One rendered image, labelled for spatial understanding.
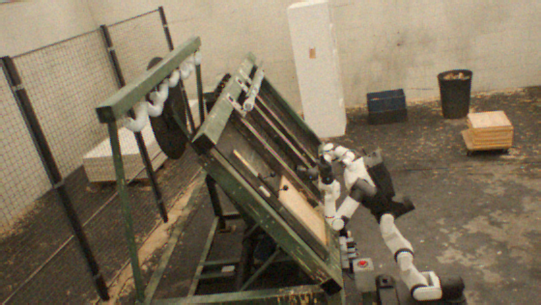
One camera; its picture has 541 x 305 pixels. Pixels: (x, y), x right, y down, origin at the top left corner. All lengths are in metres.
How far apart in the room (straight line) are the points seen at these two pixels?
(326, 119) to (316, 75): 0.71
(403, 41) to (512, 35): 1.69
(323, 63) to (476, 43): 2.75
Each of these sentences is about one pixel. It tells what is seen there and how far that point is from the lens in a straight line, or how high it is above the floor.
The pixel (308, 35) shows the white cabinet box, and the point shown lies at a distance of 6.85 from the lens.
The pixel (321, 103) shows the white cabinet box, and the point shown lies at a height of 0.57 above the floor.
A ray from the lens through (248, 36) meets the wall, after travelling 8.52.
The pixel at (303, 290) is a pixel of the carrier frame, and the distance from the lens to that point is 3.04.
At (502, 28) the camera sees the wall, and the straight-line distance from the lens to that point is 8.41.
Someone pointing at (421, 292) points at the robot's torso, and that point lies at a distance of 3.68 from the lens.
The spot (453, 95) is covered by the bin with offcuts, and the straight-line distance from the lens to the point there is 7.36.
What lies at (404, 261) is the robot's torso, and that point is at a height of 0.61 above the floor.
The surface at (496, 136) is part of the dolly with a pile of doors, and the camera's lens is 6.19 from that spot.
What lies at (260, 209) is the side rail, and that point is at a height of 1.44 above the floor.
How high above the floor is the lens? 2.76
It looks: 23 degrees down
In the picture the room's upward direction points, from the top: 12 degrees counter-clockwise
